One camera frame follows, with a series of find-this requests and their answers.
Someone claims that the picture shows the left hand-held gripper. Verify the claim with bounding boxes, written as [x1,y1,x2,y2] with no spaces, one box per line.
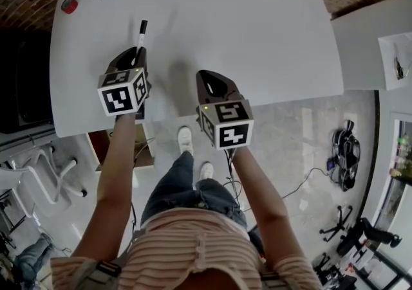
[97,46,153,122]

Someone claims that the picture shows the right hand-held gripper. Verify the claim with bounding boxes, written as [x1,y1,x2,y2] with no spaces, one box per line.
[195,69,254,150]

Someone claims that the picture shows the wooden drawer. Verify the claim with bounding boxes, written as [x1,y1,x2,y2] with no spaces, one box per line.
[86,122,156,173]

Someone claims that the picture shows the white marker pen black cap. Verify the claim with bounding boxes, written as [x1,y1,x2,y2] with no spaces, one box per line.
[130,19,149,68]

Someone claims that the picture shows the red tape roll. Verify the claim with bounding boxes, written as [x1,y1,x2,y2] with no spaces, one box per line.
[61,0,79,15]

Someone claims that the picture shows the person's left forearm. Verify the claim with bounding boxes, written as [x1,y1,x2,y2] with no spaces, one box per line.
[69,113,136,259]

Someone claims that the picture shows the person's right forearm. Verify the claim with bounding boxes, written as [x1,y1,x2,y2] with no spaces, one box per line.
[231,145,306,267]

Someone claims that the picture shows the white desk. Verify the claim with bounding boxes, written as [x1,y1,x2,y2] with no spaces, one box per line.
[48,0,344,138]

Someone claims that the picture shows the white office chair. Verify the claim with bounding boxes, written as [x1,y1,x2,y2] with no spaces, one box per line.
[0,149,88,219]

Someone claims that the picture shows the person's left white shoe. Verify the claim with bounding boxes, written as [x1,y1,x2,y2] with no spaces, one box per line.
[177,125,194,156]

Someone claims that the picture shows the person's white shoe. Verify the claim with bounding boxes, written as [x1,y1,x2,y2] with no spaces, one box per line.
[199,161,214,183]
[177,125,194,156]

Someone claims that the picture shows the person's right white shoe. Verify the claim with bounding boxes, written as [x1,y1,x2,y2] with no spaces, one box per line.
[199,161,214,183]

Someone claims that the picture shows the person's blue jeans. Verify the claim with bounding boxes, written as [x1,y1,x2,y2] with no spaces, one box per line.
[140,150,248,231]

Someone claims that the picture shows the large black bag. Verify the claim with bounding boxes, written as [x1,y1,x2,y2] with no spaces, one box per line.
[0,30,54,135]

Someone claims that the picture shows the person's striped shirt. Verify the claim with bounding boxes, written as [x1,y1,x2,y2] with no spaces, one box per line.
[50,207,323,290]

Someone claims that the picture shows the black chair base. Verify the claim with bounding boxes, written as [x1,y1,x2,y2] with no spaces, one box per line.
[319,205,353,243]

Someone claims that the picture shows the small dark tool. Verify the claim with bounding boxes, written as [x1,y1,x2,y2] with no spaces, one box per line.
[393,55,407,80]

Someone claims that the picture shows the white shelf unit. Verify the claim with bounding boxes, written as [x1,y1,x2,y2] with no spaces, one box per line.
[377,32,412,92]

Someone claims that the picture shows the black floor cable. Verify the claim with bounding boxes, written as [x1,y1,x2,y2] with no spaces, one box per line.
[281,167,332,199]

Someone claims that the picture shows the pile of black straps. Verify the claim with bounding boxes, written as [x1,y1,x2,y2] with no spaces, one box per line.
[326,120,361,192]

